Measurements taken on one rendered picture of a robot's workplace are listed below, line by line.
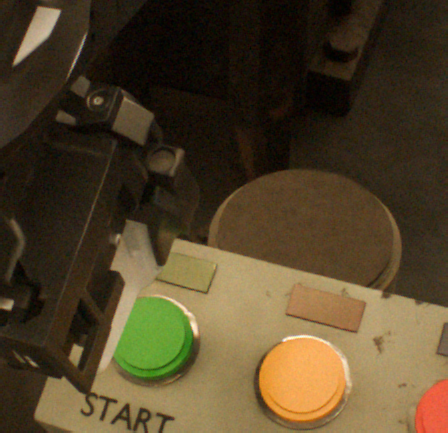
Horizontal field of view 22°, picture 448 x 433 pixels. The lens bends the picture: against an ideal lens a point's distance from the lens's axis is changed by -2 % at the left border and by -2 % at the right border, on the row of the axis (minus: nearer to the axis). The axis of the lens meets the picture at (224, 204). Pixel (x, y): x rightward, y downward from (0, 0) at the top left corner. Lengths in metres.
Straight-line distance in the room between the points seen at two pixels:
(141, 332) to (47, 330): 0.24
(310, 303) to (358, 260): 0.15
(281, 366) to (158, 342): 0.06
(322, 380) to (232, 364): 0.05
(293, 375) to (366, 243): 0.19
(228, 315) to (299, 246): 0.15
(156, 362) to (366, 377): 0.10
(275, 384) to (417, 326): 0.07
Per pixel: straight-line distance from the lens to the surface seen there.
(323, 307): 0.55
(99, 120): 0.32
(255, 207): 0.71
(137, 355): 0.54
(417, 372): 0.54
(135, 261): 0.40
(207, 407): 0.54
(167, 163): 0.35
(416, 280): 1.36
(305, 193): 0.72
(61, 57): 0.24
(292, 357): 0.53
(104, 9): 0.31
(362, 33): 1.57
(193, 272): 0.56
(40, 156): 0.32
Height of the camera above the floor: 1.05
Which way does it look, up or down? 47 degrees down
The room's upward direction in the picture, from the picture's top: straight up
